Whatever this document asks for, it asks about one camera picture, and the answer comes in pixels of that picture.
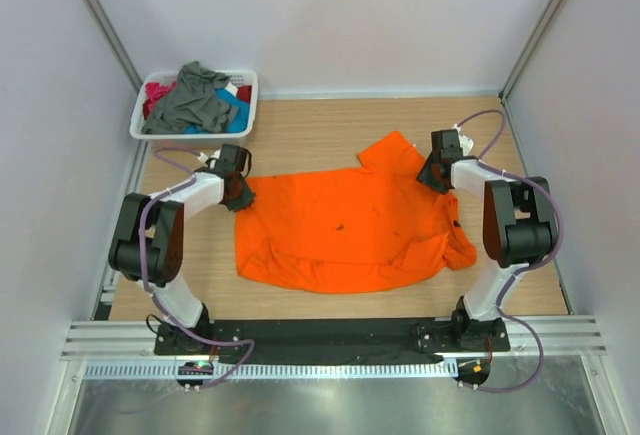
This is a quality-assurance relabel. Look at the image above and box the slotted white cable duct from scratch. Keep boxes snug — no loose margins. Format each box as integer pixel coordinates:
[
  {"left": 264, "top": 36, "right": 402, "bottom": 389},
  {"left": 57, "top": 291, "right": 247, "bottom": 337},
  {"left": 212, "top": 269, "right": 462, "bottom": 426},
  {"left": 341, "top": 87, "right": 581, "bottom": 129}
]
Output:
[{"left": 84, "top": 359, "right": 458, "bottom": 381}]

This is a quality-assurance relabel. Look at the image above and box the aluminium front rail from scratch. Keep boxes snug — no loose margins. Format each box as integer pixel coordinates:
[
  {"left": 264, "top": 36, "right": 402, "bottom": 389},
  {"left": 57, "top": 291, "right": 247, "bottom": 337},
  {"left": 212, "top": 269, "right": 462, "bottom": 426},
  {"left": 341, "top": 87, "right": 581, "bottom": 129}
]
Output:
[{"left": 62, "top": 315, "right": 607, "bottom": 359}]

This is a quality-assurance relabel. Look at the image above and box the orange t shirt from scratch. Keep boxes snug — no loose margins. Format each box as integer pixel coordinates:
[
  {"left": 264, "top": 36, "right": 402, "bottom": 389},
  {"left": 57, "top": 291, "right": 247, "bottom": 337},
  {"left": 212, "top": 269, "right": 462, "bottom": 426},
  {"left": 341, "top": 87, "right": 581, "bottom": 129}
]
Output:
[{"left": 235, "top": 131, "right": 477, "bottom": 294}]

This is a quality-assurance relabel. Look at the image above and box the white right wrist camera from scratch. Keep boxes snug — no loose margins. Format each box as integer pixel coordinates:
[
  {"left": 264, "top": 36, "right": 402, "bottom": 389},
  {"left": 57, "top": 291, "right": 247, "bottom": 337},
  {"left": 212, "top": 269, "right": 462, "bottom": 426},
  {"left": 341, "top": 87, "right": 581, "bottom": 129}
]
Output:
[{"left": 454, "top": 125, "right": 474, "bottom": 157}]

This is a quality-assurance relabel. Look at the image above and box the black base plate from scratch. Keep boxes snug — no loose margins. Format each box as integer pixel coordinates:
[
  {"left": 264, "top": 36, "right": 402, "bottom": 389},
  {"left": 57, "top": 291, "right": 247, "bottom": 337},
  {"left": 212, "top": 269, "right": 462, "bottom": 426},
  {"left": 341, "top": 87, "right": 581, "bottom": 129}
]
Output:
[{"left": 153, "top": 315, "right": 512, "bottom": 367}]

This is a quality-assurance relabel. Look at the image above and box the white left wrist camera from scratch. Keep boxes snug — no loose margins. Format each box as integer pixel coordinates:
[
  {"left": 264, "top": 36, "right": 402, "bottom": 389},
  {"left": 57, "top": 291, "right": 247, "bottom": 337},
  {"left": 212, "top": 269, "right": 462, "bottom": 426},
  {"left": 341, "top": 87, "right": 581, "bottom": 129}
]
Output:
[{"left": 197, "top": 150, "right": 220, "bottom": 167}]

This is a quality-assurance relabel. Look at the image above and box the white plastic laundry basket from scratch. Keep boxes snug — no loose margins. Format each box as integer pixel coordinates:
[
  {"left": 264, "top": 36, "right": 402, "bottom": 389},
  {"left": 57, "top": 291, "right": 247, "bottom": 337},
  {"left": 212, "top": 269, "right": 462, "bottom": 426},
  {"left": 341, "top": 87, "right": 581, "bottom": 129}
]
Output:
[{"left": 129, "top": 69, "right": 259, "bottom": 147}]

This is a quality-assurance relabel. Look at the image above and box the pink t shirt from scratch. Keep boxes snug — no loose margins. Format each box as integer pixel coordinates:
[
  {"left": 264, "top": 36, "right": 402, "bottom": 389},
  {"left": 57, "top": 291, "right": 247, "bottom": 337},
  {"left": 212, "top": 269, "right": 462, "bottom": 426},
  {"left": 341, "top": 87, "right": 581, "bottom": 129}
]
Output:
[{"left": 144, "top": 82, "right": 176, "bottom": 105}]

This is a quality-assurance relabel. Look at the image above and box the white garment in basket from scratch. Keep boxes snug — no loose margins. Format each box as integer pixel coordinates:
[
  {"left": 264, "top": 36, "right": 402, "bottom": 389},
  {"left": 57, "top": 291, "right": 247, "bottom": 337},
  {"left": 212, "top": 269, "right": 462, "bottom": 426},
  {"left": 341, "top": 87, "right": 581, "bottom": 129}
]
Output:
[{"left": 225, "top": 82, "right": 238, "bottom": 96}]

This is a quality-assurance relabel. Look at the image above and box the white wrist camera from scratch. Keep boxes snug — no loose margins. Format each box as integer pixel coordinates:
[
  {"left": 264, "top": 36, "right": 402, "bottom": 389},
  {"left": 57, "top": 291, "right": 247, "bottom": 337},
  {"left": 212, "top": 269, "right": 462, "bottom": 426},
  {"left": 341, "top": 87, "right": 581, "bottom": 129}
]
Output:
[
  {"left": 454, "top": 125, "right": 474, "bottom": 157},
  {"left": 197, "top": 150, "right": 220, "bottom": 167}
]

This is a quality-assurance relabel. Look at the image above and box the dark red t shirt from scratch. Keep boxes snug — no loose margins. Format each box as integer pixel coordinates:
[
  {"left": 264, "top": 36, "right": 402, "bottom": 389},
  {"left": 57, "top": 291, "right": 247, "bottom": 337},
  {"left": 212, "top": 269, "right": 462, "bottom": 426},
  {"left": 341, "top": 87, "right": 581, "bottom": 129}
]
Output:
[{"left": 236, "top": 85, "right": 252, "bottom": 104}]

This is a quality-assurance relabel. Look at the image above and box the grey t shirt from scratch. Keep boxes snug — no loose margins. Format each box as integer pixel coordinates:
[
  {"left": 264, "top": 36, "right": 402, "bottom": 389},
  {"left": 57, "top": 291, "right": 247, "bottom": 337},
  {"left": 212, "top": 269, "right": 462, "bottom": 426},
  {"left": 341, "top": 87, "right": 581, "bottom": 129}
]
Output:
[{"left": 142, "top": 61, "right": 230, "bottom": 135}]

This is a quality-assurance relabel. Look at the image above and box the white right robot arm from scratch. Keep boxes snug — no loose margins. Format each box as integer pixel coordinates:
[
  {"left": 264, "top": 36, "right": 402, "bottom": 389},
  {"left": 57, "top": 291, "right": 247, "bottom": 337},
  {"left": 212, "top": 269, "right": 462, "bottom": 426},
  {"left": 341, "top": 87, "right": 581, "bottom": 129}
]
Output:
[{"left": 417, "top": 128, "right": 560, "bottom": 351}]

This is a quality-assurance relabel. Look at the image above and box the blue t shirt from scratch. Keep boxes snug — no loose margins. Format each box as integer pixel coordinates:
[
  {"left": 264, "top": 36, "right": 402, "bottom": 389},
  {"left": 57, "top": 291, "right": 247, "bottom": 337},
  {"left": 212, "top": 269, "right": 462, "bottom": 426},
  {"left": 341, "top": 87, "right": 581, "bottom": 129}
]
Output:
[{"left": 215, "top": 88, "right": 250, "bottom": 133}]

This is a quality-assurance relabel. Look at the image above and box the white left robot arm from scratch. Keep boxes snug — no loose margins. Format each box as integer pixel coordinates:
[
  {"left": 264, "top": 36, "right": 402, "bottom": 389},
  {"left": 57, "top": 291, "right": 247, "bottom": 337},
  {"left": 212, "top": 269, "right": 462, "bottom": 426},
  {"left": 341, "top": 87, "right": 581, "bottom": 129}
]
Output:
[{"left": 108, "top": 144, "right": 255, "bottom": 355}]

